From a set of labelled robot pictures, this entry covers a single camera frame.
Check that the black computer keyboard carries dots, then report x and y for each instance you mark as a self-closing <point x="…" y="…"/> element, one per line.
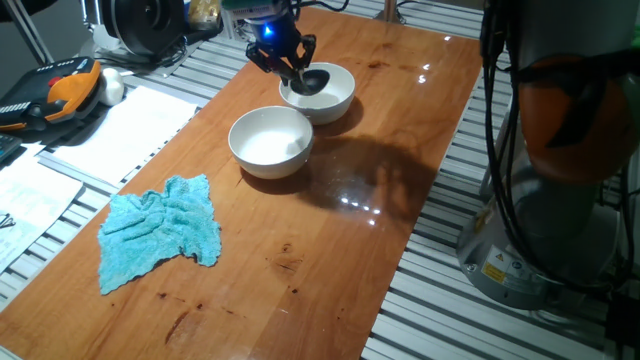
<point x="7" y="147"/>

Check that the white ceramic bowl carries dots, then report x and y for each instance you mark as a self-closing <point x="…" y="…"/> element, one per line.
<point x="270" y="160"/>
<point x="335" y="110"/>

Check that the black ladle with red band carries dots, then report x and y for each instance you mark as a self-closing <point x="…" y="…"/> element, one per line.
<point x="312" y="82"/>

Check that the green gripper flange mount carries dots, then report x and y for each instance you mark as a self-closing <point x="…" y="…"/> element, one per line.
<point x="250" y="6"/>

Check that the thin framed eyeglasses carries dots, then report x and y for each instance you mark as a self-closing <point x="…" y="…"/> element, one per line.
<point x="6" y="221"/>

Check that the thin chrome rod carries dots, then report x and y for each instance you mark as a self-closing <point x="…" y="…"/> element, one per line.
<point x="87" y="20"/>

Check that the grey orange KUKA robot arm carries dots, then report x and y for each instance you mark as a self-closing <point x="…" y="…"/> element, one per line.
<point x="550" y="225"/>

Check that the orange black teach pendant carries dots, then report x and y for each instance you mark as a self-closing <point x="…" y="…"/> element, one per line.
<point x="75" y="90"/>

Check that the printed white paper sheet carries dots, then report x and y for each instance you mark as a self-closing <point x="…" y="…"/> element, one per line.
<point x="35" y="200"/>

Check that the aluminium frame post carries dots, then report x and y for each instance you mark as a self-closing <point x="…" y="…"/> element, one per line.
<point x="390" y="12"/>

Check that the golden foil packet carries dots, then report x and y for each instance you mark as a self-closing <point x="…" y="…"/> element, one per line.
<point x="204" y="14"/>

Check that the glossy wooden board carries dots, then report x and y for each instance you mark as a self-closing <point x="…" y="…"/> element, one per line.
<point x="300" y="250"/>

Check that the turquoise terry towel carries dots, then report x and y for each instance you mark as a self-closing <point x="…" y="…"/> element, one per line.
<point x="150" y="230"/>

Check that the blank white paper sheet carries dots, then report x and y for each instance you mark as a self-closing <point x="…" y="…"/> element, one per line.
<point x="125" y="135"/>

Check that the grey slanted frame strut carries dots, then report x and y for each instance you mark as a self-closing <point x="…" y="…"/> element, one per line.
<point x="30" y="34"/>

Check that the white rounded plastic object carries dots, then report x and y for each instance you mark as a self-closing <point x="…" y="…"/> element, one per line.
<point x="112" y="87"/>

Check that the black filament spool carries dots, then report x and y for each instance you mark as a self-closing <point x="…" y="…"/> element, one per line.
<point x="145" y="25"/>

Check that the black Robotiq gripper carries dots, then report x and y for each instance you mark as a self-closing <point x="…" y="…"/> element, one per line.
<point x="277" y="37"/>

